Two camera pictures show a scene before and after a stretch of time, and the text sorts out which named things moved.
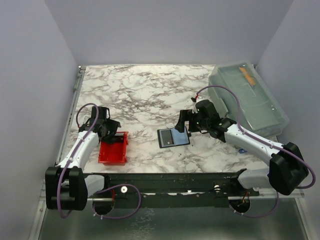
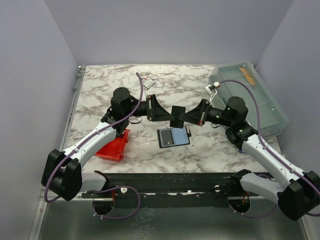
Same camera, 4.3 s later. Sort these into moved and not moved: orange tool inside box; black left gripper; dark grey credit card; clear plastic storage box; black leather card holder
Moved: dark grey credit card; black left gripper
Not moved: black leather card holder; orange tool inside box; clear plastic storage box
